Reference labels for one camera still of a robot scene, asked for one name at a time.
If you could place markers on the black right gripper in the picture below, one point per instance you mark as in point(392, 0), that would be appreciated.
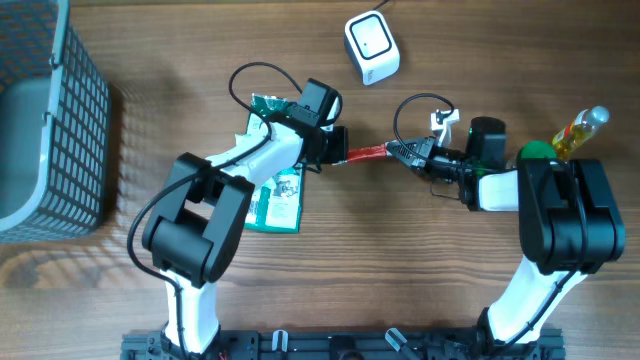
point(424, 146)

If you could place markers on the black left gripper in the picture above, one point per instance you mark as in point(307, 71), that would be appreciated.
point(339, 153)

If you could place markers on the red white stick sachet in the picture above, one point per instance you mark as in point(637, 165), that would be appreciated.
point(364, 154)

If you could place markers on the green gloves package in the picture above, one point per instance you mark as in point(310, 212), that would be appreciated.
point(275, 207)

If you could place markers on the green white round can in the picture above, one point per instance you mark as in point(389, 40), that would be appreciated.
point(536, 150)

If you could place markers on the yellow liquid glass bottle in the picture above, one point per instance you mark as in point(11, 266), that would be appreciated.
point(580, 130)

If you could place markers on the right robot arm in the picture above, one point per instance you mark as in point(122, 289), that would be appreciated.
point(569, 223)

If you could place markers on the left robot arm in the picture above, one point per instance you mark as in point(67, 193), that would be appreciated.
point(195, 223)

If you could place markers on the white barcode scanner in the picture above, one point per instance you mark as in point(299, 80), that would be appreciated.
point(371, 47)

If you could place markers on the grey plastic mesh basket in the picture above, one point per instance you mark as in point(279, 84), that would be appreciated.
point(55, 125)

